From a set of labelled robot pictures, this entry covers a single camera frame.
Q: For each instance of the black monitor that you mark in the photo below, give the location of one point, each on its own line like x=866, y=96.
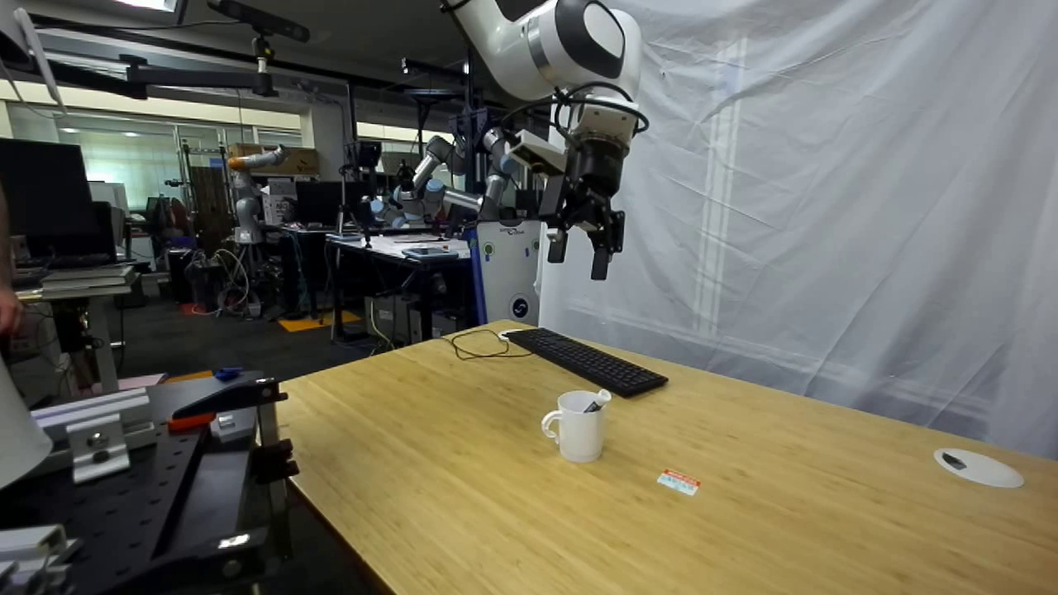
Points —
x=50, y=200

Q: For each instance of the black optical breadboard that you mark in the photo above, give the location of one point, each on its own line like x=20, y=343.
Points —
x=134, y=505

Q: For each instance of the silver background robot arm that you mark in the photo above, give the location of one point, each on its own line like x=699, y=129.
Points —
x=432, y=167

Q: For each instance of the small red white card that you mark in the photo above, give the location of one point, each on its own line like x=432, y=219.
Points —
x=680, y=483

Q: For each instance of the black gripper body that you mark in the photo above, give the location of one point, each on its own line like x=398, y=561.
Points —
x=597, y=183

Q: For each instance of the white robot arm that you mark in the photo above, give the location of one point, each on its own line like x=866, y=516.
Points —
x=531, y=43

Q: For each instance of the black keyboard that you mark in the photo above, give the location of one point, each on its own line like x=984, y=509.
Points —
x=584, y=358

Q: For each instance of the white cabinet blue stripe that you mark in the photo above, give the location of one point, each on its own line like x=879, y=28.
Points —
x=509, y=275

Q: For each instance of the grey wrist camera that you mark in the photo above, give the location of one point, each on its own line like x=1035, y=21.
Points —
x=541, y=151

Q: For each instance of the white round disc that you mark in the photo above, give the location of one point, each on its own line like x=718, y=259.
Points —
x=988, y=473

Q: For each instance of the grey desk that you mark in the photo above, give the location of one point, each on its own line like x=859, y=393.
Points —
x=76, y=284

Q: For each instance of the white curtain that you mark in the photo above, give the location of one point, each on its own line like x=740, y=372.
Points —
x=826, y=200

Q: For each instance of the aluminium extrusion bar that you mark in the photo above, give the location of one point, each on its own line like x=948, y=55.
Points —
x=87, y=408

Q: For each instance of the aluminium angle bracket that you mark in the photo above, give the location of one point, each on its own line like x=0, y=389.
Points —
x=98, y=450

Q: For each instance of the black camera stand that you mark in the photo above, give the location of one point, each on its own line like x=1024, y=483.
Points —
x=235, y=393

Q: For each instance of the small blue object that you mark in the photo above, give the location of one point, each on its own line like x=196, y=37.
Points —
x=230, y=375

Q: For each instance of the black ceiling rail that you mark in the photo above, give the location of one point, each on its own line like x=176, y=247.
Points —
x=259, y=17

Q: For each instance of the dark background table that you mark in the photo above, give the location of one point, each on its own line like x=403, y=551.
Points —
x=385, y=250

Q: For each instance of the white curved panel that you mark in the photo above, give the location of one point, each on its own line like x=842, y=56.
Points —
x=18, y=442

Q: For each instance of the grey white background robot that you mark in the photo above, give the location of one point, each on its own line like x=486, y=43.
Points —
x=250, y=201

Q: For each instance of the black Expo marker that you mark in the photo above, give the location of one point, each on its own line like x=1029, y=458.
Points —
x=592, y=405

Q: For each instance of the small black object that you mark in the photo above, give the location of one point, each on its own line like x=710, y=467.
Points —
x=952, y=459

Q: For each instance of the white ceramic mug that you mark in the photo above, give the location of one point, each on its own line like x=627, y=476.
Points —
x=579, y=436

